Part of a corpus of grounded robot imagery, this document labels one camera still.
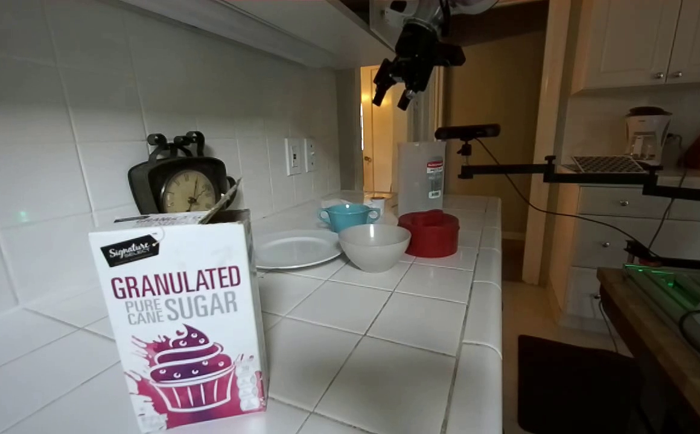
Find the blue bowl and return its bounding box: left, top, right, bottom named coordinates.
left=317, top=200, right=384, bottom=236

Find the white dinner plate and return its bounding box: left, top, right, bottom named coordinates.
left=251, top=226, right=344, bottom=273

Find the brown wooden table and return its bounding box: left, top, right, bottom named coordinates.
left=597, top=264, right=700, bottom=434

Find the clear plastic jug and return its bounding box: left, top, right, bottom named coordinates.
left=395, top=139, right=449, bottom=216

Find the white wall outlet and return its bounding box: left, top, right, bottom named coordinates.
left=283, top=134, right=318, bottom=179

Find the black perforated plate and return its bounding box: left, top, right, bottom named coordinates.
left=569, top=154, right=653, bottom=176

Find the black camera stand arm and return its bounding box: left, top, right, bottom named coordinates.
left=455, top=138, right=700, bottom=273

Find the dark floor mat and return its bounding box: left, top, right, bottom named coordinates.
left=517, top=333, right=691, bottom=434

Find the granulated sugar carton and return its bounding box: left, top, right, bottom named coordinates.
left=86, top=209, right=271, bottom=434

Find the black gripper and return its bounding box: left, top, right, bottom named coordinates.
left=368, top=18, right=469, bottom=112

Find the green plastic object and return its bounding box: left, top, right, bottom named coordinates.
left=623, top=262, right=700, bottom=311

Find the lit panel door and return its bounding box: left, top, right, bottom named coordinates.
left=358, top=59, right=409, bottom=203

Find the red cup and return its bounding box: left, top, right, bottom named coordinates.
left=399, top=209, right=461, bottom=259

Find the white overhead cabinet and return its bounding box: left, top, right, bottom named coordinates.
left=123, top=0, right=406, bottom=71

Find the black retro alarm clock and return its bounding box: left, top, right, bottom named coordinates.
left=126, top=130, right=239, bottom=216

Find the white ceramic bowl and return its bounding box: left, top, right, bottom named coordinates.
left=336, top=222, right=413, bottom=273

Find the white coffee maker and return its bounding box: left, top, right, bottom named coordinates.
left=623, top=103, right=673, bottom=165

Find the white drawer cabinet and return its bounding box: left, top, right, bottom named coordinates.
left=563, top=186, right=700, bottom=322

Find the black bar camera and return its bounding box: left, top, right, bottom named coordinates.
left=432, top=120, right=501, bottom=144

